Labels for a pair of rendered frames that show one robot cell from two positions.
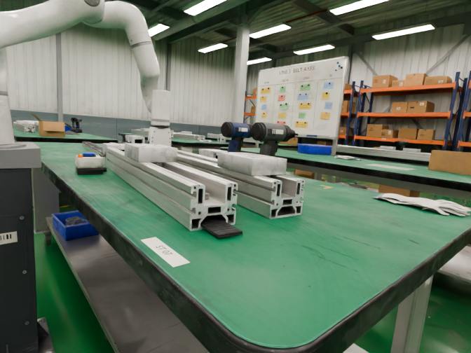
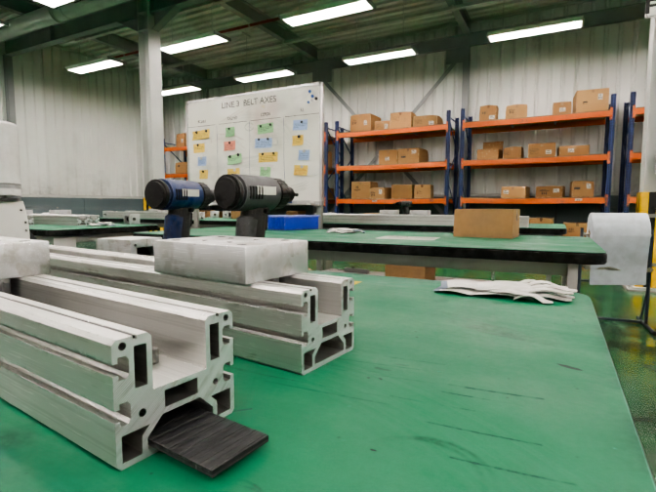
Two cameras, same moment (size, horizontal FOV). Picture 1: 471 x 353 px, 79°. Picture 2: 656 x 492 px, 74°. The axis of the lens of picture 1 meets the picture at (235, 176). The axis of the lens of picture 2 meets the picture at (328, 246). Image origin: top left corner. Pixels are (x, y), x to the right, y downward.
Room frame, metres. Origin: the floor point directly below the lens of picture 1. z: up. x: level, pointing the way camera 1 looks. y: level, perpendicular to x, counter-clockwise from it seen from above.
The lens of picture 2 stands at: (0.20, 0.05, 0.95)
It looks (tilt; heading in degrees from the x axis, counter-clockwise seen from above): 5 degrees down; 339
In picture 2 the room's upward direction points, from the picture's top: straight up
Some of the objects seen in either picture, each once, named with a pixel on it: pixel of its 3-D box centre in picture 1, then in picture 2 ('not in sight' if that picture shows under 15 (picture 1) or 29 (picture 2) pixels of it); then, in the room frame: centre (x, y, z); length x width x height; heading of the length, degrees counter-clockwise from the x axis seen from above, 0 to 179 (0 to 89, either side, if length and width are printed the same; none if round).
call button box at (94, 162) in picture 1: (91, 164); not in sight; (1.02, 0.52, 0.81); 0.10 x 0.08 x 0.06; 124
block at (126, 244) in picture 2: (211, 160); (126, 259); (1.27, 0.11, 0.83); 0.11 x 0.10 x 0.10; 135
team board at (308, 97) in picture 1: (291, 134); (252, 202); (4.21, -0.77, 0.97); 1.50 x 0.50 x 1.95; 41
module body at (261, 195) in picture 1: (205, 171); (121, 284); (0.96, 0.10, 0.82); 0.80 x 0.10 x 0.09; 34
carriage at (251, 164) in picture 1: (249, 167); (230, 266); (0.75, -0.04, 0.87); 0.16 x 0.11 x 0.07; 34
